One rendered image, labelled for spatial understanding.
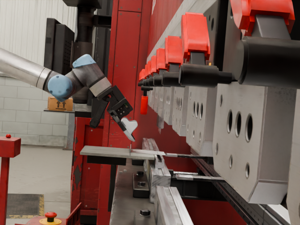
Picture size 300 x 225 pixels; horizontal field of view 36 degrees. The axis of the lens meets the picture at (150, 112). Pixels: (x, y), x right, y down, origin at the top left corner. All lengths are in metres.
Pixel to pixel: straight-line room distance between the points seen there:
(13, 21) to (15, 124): 1.87
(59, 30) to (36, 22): 6.07
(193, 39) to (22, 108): 8.45
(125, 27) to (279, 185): 2.33
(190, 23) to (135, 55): 2.16
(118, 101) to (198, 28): 1.32
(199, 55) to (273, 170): 0.14
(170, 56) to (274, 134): 0.33
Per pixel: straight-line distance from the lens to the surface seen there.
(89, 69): 1.70
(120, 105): 1.70
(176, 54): 0.60
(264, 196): 0.30
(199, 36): 0.41
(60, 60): 2.76
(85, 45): 3.14
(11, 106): 8.83
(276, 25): 0.19
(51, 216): 1.58
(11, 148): 3.40
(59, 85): 1.57
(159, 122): 1.68
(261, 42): 0.17
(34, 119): 8.81
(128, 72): 2.57
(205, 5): 0.59
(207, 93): 0.48
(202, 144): 0.48
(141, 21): 2.59
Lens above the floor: 1.24
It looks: 3 degrees down
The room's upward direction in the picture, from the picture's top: 5 degrees clockwise
